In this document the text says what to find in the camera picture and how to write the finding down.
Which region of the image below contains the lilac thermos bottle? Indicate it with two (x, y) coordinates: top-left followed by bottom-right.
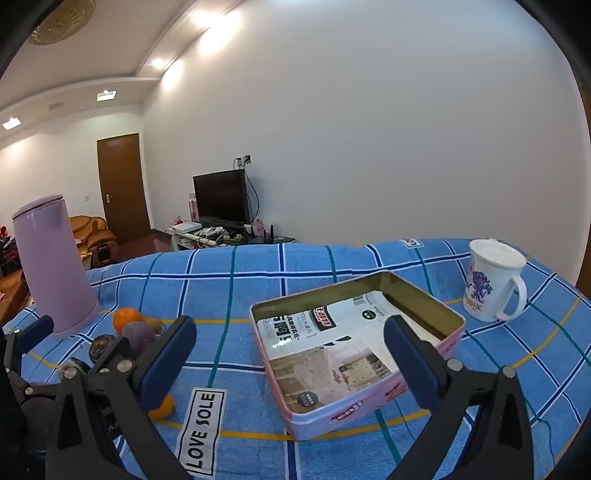
(11, 194), (100, 340)

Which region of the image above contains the black television cable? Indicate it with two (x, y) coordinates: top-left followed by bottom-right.
(244, 165), (260, 224)

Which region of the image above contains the large orange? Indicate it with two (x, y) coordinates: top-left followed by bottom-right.
(148, 393), (176, 421)

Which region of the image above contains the black television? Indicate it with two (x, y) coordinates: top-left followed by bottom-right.
(192, 169), (252, 227)

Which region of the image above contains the white mug with blue print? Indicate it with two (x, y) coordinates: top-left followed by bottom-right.
(462, 239), (528, 324)

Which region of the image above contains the blue plaid blanket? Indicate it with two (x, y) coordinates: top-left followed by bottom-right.
(0, 237), (585, 480)

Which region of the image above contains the brown wooden door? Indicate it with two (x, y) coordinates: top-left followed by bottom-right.
(97, 133), (152, 243)

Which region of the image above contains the small orange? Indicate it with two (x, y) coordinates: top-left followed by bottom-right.
(112, 308), (144, 334)

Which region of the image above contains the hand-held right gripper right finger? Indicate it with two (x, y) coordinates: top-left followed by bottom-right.
(383, 314), (543, 480)

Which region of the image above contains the tv stand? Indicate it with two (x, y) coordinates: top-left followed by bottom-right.
(167, 222), (296, 252)

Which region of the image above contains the purple passion fruit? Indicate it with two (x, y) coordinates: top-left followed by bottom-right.
(121, 320), (158, 357)

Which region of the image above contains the dark water chestnut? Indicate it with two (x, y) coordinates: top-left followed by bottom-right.
(89, 335), (116, 361)

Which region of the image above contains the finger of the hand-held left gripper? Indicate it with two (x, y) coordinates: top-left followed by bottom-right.
(1, 315), (55, 370)

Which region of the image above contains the pink tin box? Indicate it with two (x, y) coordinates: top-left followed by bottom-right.
(250, 271), (465, 441)

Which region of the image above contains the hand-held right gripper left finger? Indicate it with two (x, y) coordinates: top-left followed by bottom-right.
(45, 315), (204, 480)

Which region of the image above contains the tan leather sofa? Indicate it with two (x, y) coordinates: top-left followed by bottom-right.
(69, 215), (118, 269)

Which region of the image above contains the round ceiling lamp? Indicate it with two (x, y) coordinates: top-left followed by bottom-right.
(28, 0), (98, 46)

